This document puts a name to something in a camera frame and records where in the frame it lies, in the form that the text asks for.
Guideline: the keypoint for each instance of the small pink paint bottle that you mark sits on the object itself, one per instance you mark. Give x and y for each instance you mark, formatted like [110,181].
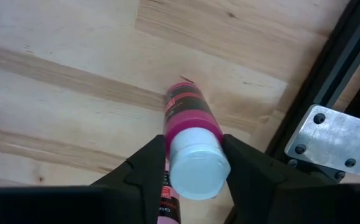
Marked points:
[168,207]

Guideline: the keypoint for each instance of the silver corner bracket plate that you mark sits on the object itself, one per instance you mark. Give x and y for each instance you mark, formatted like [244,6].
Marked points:
[332,140]

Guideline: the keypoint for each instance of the small dark red paint bottle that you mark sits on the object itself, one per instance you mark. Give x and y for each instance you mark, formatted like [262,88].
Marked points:
[192,118]

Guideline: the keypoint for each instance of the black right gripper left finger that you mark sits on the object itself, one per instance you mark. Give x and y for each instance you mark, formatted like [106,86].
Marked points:
[105,205]

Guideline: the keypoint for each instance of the black aluminium rig frame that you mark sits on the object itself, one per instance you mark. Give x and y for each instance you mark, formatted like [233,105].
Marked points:
[338,71]

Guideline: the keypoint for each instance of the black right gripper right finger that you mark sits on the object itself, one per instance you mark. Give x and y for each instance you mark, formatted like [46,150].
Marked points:
[291,205]

